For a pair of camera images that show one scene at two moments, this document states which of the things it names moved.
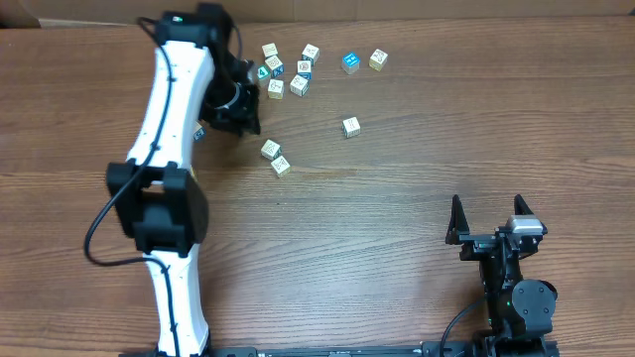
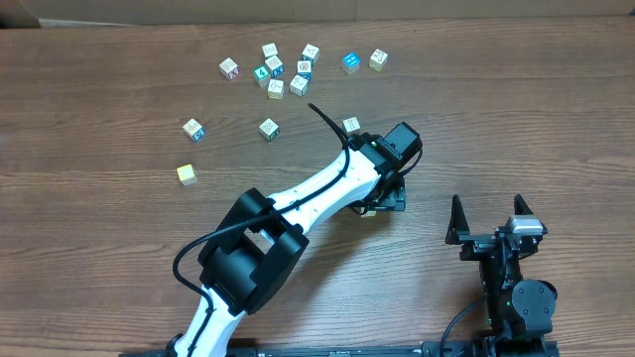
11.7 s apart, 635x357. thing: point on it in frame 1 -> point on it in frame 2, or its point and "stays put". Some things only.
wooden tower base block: [281, 166] -> [369, 213]
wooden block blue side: [276, 65] stays put
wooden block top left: [270, 51] stays put
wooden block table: [350, 127] stays put
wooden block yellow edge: [275, 89] stays put
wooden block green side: [271, 150] -> [269, 129]
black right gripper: [477, 245] stays put
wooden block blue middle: [304, 67] stays put
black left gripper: [245, 114] -> [394, 194]
